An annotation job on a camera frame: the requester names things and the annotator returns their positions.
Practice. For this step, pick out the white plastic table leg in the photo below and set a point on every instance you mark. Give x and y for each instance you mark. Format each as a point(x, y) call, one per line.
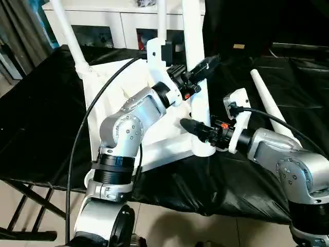
point(162, 18)
point(69, 33)
point(194, 33)
point(267, 95)

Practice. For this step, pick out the white plastic table top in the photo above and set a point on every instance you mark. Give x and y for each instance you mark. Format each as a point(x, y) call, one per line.
point(108, 85)

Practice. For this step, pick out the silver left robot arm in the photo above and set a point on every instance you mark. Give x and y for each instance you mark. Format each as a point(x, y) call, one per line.
point(123, 128)

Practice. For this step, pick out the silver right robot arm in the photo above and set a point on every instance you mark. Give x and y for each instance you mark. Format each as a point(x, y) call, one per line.
point(295, 164)

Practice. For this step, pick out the small white jar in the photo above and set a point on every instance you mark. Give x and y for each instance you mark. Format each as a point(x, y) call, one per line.
point(178, 48)

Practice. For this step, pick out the small tan block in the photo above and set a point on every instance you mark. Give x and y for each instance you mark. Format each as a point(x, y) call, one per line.
point(239, 46)

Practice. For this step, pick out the dark speckled object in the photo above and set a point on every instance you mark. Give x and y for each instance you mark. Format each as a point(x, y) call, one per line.
point(145, 2)

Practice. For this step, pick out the white glass door cabinet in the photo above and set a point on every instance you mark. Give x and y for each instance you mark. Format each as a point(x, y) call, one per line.
point(102, 18)

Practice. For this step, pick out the dark robot waist part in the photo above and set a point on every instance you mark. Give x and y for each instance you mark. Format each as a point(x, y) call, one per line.
point(208, 244)
point(138, 242)

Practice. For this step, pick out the black mat cover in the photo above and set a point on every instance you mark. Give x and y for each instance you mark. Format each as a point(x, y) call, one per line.
point(38, 115)

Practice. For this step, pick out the grey curtain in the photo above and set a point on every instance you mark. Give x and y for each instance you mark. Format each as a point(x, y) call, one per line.
point(20, 38)

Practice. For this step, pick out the black folding stand frame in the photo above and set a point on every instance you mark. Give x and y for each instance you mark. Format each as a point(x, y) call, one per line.
point(28, 235)

